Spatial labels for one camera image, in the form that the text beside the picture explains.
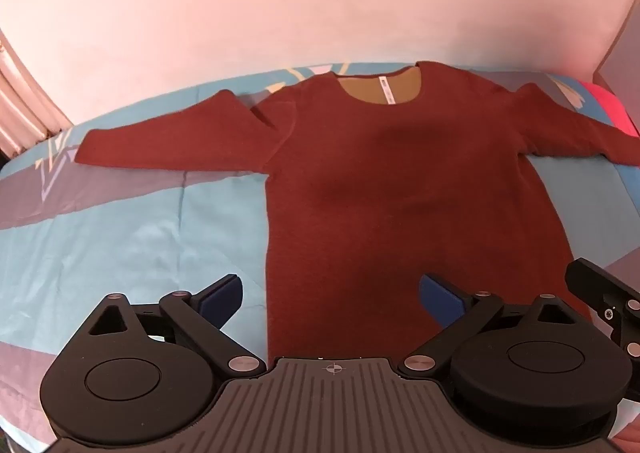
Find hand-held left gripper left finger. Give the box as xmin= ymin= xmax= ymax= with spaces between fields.
xmin=87 ymin=274 xmax=268 ymax=378

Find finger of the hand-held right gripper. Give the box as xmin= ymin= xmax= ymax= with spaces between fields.
xmin=565 ymin=258 xmax=640 ymax=360

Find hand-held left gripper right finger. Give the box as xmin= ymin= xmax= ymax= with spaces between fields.
xmin=398 ymin=274 xmax=593 ymax=378

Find dark red long-sleeve sweater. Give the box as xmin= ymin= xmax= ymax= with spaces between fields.
xmin=75 ymin=61 xmax=640 ymax=370

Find blue and grey patterned bedsheet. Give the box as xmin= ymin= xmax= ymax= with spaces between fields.
xmin=0 ymin=62 xmax=640 ymax=453

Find bright pink pillow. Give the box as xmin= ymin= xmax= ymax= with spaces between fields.
xmin=584 ymin=80 xmax=640 ymax=138

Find pink curtain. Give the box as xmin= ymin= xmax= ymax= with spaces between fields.
xmin=0 ymin=27 xmax=76 ymax=160

